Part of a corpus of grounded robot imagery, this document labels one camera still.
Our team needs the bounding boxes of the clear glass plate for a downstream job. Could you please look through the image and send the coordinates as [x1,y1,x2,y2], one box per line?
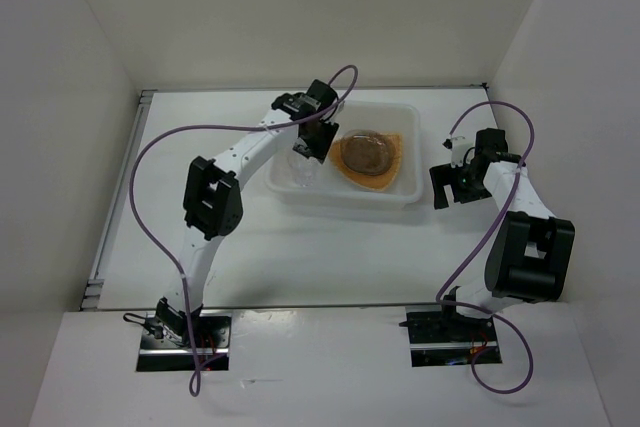
[340,130,395,176]

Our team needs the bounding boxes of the triangular woven bamboo tray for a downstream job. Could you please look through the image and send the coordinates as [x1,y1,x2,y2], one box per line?
[328,132,403,192]

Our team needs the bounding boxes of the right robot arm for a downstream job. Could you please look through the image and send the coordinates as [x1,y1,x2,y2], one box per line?
[429,128,575,340]

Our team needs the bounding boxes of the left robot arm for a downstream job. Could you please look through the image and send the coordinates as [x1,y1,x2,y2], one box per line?
[156,80,339,347]

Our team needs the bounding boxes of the white plastic bin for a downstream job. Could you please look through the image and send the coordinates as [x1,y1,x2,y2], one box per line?
[265,101,424,218]

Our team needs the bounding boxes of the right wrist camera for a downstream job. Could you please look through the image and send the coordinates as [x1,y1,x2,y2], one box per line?
[443,136,475,169]

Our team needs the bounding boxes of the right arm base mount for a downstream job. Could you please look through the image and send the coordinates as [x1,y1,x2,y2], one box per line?
[399,304,502,368]

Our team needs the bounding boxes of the aluminium table edge rail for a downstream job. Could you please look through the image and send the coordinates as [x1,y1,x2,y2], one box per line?
[78,297,438,312]

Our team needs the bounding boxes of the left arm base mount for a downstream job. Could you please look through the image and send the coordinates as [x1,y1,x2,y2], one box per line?
[123,312,232,372]

